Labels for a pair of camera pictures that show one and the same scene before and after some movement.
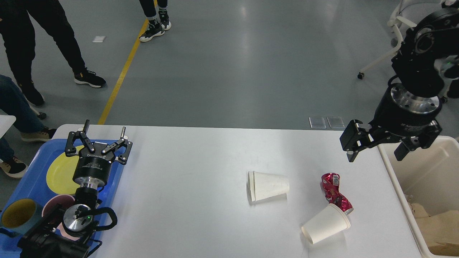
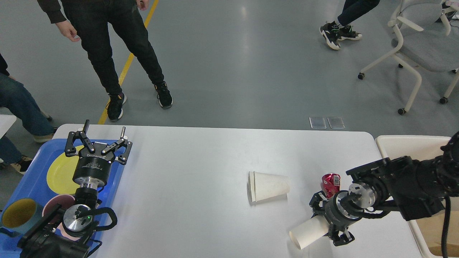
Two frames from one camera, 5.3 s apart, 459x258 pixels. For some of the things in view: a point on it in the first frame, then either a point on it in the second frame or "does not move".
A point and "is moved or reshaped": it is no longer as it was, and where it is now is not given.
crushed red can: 330,185 does not move
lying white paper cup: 260,185 does not move
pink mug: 66,200 does not move
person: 17,31 -> 98,23
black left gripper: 93,169 does not move
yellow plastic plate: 60,176 does not move
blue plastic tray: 31,183 does not move
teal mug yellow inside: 19,216 does not move
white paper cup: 330,221 is moved or reshaped
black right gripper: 400,113 -> 342,209
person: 158,22 -> 333,32
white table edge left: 6,121 does not move
